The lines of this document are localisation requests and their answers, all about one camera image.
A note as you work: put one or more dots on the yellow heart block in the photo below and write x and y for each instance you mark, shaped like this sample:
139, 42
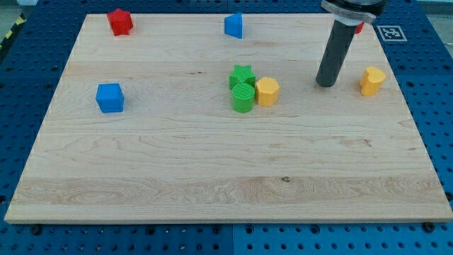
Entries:
371, 81

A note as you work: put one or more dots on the red block behind tool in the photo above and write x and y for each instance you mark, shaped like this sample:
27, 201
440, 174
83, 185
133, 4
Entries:
359, 28

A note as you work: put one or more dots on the blue cube block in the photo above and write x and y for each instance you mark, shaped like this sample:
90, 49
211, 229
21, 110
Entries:
110, 98

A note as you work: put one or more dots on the white fiducial marker tag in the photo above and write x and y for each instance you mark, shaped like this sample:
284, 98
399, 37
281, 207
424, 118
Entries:
391, 33

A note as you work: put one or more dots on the blue triangle block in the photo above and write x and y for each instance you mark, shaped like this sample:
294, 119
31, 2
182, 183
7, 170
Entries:
233, 25

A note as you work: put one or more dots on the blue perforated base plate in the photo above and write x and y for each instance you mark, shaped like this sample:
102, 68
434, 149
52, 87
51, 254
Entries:
36, 54

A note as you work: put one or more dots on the yellow hexagon block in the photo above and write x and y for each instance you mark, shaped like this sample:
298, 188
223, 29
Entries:
267, 91

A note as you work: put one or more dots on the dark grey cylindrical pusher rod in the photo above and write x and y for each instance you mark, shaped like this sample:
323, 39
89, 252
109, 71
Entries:
337, 47

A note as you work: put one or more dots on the wooden board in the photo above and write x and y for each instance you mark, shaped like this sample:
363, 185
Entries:
179, 152

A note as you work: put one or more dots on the red star block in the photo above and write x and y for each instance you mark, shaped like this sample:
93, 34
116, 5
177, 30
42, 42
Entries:
120, 22

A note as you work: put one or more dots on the green cylinder block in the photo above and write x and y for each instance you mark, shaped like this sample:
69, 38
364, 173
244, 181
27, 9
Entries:
243, 97

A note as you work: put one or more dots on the green star block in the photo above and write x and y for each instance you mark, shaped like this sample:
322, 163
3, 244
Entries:
242, 74

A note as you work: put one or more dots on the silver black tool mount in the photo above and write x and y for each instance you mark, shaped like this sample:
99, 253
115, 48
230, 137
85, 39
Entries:
354, 12

